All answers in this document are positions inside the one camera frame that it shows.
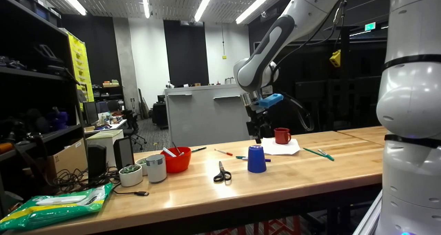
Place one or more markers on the grey cylinder speaker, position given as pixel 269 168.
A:
pixel 156 169

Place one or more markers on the black shelf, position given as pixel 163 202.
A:
pixel 31 73

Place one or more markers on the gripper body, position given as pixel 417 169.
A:
pixel 260 124

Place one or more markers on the white marker with red cap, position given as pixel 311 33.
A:
pixel 223 152

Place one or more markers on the blue plastic cup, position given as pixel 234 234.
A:
pixel 256 161

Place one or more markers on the yellow drawer rack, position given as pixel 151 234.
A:
pixel 81 69

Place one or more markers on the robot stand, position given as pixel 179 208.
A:
pixel 369 214

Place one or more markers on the white pot with succulent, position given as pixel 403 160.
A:
pixel 131 177
pixel 141 164

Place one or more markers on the office chair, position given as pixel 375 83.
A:
pixel 132 126

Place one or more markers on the black speaker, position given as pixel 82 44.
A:
pixel 123 153
pixel 96 162

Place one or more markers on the monitor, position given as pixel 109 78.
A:
pixel 90 112

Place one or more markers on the red bowl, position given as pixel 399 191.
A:
pixel 177 163

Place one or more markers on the green exit sign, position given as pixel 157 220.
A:
pixel 370 26

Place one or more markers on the blue marker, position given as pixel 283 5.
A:
pixel 242 157

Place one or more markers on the dark pen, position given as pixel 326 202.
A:
pixel 177 150

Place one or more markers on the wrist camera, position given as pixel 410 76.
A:
pixel 271 100

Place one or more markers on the white paper sheet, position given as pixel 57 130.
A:
pixel 280 148

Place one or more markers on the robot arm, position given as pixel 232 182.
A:
pixel 410 97

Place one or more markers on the red stool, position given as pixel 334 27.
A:
pixel 272 226

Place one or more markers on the black scissors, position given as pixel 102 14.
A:
pixel 222 174

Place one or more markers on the white box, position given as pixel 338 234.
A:
pixel 105 140

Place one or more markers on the cardboard box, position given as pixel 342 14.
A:
pixel 69 159

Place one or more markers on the white and green pen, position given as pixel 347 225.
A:
pixel 327 155

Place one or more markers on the red mug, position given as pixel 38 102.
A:
pixel 281 136

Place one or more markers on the green wipes packet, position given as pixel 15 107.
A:
pixel 51 211

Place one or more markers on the black and green pen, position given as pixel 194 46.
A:
pixel 199 149

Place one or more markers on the ceiling light strip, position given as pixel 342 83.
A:
pixel 145 0
pixel 205 2
pixel 72 0
pixel 256 4

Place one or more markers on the yellow hanging box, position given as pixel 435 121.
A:
pixel 335 58

